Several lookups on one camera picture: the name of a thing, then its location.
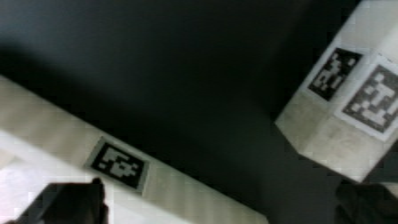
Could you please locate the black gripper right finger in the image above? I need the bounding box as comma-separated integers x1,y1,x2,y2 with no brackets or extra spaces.
335,182,398,224

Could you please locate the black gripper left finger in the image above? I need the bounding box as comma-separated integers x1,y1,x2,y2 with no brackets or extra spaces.
17,178,109,224

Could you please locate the white table leg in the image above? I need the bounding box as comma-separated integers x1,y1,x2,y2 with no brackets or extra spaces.
276,0,398,182

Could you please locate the white square tabletop part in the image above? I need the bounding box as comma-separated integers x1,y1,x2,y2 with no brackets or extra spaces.
0,76,271,224

